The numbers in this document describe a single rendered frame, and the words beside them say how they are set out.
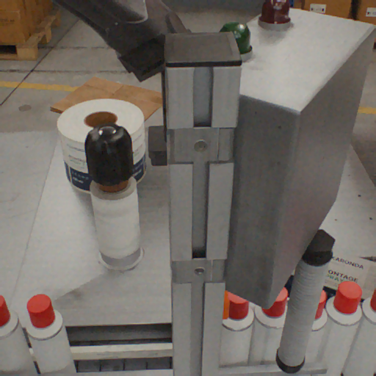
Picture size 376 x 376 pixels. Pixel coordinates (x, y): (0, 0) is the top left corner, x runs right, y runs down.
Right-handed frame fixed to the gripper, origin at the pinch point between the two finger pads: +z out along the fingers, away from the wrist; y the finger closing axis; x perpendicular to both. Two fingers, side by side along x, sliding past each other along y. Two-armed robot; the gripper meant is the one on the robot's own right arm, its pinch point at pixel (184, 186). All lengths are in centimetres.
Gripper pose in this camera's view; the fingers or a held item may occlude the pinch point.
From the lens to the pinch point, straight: 76.3
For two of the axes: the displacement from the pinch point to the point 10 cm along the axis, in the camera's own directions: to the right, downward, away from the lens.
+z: 0.1, 7.8, 6.3
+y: -10.0, 0.4, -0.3
